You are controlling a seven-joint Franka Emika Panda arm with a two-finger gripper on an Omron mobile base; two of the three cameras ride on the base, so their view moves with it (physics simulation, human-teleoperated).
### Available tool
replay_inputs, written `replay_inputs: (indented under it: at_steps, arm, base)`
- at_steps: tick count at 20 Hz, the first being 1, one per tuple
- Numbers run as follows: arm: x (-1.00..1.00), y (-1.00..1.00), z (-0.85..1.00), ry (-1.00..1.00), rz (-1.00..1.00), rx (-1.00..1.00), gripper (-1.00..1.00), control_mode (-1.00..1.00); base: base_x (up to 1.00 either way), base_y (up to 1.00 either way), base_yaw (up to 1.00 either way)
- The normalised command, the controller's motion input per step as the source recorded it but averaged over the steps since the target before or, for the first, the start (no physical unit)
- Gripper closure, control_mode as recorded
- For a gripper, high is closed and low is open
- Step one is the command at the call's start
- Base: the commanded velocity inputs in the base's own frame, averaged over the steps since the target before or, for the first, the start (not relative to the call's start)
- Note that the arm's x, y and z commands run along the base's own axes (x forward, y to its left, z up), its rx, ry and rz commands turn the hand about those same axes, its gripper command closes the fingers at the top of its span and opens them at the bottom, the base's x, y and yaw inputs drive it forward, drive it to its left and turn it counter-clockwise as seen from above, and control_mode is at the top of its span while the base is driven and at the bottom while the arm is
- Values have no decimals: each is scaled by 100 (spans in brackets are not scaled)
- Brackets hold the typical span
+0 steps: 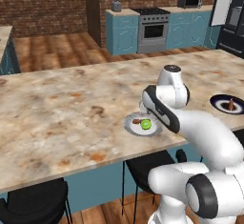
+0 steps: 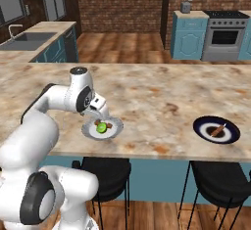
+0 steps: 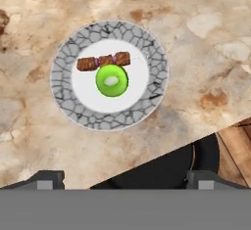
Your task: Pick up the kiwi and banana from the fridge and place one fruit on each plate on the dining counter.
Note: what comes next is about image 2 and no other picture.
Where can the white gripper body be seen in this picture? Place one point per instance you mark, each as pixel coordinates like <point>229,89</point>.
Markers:
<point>101,111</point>

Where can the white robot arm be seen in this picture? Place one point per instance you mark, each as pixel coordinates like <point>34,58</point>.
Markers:
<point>29,132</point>

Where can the green kiwi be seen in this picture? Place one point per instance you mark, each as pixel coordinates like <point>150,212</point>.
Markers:
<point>101,128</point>

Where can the grey plate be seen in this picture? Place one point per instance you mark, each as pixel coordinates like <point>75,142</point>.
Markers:
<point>112,131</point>

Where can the blue island counter base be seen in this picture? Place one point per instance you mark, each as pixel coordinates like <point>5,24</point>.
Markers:
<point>157,181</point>

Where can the dark blue plate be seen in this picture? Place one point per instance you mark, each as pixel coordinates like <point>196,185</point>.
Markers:
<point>199,128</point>

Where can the grey fridge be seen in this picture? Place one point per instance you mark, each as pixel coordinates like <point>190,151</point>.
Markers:
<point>54,7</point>

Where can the brown food piece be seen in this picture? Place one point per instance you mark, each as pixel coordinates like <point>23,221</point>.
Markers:
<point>109,125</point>

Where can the black bar stool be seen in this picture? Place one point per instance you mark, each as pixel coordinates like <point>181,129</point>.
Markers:
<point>219,181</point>
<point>109,175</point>

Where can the blue base cupboards run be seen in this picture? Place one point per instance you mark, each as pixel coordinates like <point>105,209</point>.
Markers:
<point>59,49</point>

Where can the grey sink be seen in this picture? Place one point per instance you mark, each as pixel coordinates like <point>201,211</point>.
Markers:
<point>29,41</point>

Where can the blue base cupboard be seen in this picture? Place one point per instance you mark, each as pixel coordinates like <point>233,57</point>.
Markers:
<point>245,41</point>
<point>188,38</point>

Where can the brown skewer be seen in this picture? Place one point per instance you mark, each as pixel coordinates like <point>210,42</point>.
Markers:
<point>217,130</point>

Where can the silver tap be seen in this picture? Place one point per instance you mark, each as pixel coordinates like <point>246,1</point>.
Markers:
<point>12,30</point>

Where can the grey toaster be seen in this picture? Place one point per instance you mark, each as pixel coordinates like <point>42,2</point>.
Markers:
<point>185,7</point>

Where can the silver oven with hob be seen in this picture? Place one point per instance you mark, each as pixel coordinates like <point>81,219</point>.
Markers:
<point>225,38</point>

